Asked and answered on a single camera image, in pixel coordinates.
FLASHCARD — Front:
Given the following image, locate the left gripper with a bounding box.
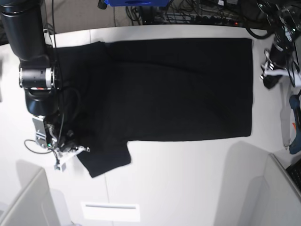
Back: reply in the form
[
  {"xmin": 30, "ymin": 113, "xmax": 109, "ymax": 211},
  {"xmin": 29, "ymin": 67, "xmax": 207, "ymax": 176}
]
[{"xmin": 260, "ymin": 40, "xmax": 294, "ymax": 89}]

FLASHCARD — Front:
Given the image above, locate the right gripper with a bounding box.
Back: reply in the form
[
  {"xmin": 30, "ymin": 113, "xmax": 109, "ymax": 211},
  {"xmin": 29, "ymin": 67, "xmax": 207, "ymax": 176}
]
[{"xmin": 32, "ymin": 115, "xmax": 90, "ymax": 154}]

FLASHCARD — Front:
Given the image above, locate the black T-shirt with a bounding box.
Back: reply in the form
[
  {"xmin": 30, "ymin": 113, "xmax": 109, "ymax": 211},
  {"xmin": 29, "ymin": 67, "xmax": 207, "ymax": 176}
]
[{"xmin": 58, "ymin": 38, "xmax": 253, "ymax": 178}]

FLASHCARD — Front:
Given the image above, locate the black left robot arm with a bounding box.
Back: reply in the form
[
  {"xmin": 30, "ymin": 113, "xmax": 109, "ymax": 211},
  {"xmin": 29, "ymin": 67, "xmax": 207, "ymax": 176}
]
[{"xmin": 242, "ymin": 0, "xmax": 301, "ymax": 89}]

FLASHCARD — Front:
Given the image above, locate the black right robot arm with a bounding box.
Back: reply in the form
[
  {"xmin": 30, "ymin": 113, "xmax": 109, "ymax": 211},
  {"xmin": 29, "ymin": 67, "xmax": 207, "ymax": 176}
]
[{"xmin": 0, "ymin": 0, "xmax": 90, "ymax": 153}]

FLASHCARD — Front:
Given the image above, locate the white left partition panel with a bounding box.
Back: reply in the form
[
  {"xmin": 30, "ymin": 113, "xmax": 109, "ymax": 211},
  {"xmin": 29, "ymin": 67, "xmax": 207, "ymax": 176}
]
[{"xmin": 0, "ymin": 168, "xmax": 60, "ymax": 226}]

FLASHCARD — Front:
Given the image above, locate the white partition panel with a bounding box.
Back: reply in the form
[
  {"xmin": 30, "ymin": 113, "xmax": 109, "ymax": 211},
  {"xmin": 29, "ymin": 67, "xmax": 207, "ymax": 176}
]
[
  {"xmin": 245, "ymin": 154, "xmax": 301, "ymax": 226},
  {"xmin": 0, "ymin": 168, "xmax": 60, "ymax": 226}
]

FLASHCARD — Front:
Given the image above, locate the black power strip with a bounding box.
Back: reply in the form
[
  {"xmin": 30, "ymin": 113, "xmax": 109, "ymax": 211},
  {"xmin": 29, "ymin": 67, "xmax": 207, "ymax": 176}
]
[{"xmin": 200, "ymin": 16, "xmax": 239, "ymax": 26}]

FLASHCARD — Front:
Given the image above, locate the black keyboard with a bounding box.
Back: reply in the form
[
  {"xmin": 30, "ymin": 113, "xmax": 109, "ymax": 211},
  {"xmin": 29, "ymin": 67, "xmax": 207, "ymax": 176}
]
[{"xmin": 286, "ymin": 160, "xmax": 301, "ymax": 190}]

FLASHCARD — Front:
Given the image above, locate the white right partition panel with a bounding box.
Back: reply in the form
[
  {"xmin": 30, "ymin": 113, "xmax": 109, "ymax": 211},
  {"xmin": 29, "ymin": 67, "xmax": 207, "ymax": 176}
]
[{"xmin": 245, "ymin": 154, "xmax": 301, "ymax": 226}]

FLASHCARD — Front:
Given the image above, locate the blue box under table edge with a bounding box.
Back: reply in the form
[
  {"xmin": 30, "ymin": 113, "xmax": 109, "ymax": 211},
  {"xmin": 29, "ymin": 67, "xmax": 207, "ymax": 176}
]
[{"xmin": 104, "ymin": 0, "xmax": 169, "ymax": 7}]

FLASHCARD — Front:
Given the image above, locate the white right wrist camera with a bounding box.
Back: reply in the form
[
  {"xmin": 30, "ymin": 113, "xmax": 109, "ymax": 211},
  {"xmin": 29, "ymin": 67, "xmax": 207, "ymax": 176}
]
[{"xmin": 54, "ymin": 152, "xmax": 78, "ymax": 172}]

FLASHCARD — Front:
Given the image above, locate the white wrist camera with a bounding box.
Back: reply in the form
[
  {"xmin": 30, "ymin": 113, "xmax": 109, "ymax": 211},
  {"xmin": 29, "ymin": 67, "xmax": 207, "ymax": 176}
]
[
  {"xmin": 264, "ymin": 69, "xmax": 301, "ymax": 87},
  {"xmin": 54, "ymin": 152, "xmax": 78, "ymax": 172}
]

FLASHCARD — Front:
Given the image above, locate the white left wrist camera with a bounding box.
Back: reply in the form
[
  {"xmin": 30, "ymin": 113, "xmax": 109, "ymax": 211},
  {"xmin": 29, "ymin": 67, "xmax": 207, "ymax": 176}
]
[{"xmin": 264, "ymin": 69, "xmax": 301, "ymax": 87}]

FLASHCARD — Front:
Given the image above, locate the blue handled tool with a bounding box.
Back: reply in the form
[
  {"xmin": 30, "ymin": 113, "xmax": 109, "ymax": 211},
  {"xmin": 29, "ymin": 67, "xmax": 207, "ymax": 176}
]
[{"xmin": 289, "ymin": 94, "xmax": 301, "ymax": 154}]

